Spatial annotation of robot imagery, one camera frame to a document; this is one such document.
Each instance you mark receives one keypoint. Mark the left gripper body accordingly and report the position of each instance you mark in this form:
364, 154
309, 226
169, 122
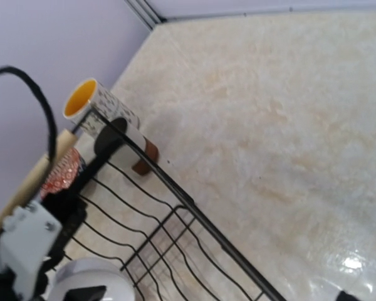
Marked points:
70, 211

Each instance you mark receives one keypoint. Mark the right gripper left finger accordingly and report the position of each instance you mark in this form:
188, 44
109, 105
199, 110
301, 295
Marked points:
86, 294

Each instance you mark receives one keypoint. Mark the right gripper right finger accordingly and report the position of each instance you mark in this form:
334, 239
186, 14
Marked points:
344, 296

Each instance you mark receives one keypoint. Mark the plain white bowl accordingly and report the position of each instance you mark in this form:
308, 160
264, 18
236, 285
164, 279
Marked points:
91, 272

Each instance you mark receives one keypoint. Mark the white brown ceramic cup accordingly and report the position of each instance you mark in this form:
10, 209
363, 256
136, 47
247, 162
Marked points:
125, 157

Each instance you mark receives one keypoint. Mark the white floral patterned mug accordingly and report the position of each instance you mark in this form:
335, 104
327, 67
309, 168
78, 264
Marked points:
90, 102

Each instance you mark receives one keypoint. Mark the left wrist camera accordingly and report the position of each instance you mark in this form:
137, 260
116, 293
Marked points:
28, 236

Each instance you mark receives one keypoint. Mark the left wooden rack handle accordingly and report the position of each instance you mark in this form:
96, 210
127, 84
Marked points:
35, 178

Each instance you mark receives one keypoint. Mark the black wire dish rack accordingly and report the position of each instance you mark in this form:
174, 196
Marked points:
158, 238

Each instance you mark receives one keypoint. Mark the left aluminium corner post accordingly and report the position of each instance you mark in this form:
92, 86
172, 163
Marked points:
145, 13

